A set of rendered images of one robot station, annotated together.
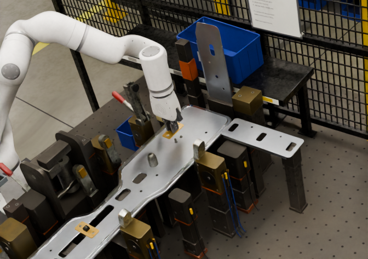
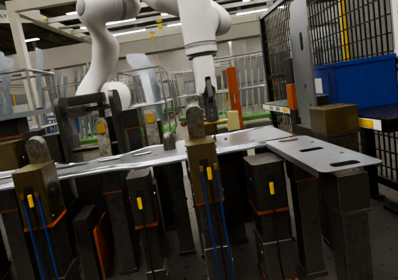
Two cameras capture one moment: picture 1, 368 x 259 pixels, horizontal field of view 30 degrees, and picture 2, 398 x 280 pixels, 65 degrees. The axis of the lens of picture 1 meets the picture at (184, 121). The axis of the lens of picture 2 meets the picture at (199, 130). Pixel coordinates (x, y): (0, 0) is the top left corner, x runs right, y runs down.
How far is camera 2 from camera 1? 1.91 m
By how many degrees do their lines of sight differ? 46
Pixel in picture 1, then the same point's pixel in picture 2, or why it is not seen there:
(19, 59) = not seen: outside the picture
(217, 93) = (306, 115)
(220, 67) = (307, 67)
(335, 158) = not seen: outside the picture
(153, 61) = not seen: outside the picture
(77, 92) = not seen: hidden behind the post
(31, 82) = not seen: hidden behind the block
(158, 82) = (187, 31)
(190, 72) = (293, 96)
